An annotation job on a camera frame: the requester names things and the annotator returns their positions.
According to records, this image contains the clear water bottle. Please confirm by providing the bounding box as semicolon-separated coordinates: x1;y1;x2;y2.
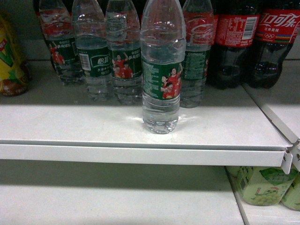
140;0;186;134

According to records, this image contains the water bottle green logo label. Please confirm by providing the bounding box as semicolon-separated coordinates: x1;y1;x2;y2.
72;0;113;101

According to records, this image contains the water bottle athletes label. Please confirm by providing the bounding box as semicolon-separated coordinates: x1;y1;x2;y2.
105;0;143;105

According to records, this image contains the white metal shelf board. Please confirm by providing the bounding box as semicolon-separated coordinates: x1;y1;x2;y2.
0;60;293;171

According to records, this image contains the water bottle right rear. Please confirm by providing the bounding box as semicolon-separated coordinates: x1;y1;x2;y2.
180;0;214;108

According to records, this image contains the adjacent white shelf board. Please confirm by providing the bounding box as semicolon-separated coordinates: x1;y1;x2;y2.
242;60;300;169

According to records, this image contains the water bottle far left rear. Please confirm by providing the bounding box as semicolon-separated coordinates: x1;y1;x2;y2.
39;0;83;85

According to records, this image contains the cola bottle barcode label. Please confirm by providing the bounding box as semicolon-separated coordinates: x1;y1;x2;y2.
208;0;261;89

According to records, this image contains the green grape drink bottle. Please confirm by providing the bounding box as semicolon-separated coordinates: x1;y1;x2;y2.
236;166;299;206

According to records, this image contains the yellow tea bottle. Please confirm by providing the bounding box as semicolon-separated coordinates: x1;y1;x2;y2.
0;11;30;97

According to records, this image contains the cola bottle red logo label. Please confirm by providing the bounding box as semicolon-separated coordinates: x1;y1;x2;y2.
244;0;300;89

